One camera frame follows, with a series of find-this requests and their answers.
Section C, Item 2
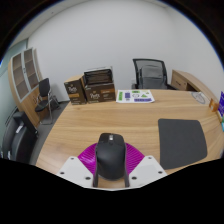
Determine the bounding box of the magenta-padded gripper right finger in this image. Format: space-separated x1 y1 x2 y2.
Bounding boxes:
124 142 168 188

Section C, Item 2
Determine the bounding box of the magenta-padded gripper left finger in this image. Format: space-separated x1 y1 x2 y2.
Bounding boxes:
56 142 100 188

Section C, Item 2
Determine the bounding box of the black computer mouse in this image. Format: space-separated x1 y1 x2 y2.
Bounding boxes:
95 132 128 182

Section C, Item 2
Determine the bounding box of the dark grey mouse pad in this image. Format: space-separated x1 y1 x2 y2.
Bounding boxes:
157 118 208 171

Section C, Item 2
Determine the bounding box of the black leather office chair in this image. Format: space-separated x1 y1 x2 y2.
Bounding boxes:
0 110 39 165

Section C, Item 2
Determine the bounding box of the printed paper sheet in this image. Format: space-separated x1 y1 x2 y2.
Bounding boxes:
115 89 156 104

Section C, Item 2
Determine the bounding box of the small brown cardboard box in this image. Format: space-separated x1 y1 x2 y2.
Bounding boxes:
63 74 88 106

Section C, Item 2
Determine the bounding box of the large brown cardboard box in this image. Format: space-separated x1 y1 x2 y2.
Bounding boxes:
83 81 117 104

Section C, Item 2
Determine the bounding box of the black metal-legged visitor chair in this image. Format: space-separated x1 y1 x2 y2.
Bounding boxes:
34 77 61 125

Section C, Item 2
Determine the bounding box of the clear bag with round print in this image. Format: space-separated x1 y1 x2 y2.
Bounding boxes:
190 91 211 105

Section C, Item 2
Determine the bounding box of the orange small box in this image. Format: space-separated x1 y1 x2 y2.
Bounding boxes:
208 98 220 113

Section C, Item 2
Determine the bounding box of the grey backpack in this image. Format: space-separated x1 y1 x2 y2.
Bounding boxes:
138 64 165 90

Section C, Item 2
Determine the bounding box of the wooden side desk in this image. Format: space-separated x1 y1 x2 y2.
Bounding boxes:
170 69 218 103

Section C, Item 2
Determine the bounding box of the black open-top box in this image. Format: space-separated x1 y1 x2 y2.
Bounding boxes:
83 66 114 86

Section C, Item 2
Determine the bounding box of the purple card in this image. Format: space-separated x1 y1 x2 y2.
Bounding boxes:
218 91 224 118

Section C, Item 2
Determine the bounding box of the black mesh office chair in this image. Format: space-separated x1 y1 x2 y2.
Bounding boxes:
130 58 174 91

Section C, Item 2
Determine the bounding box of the wooden shelf unit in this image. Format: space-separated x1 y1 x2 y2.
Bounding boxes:
7 47 44 128

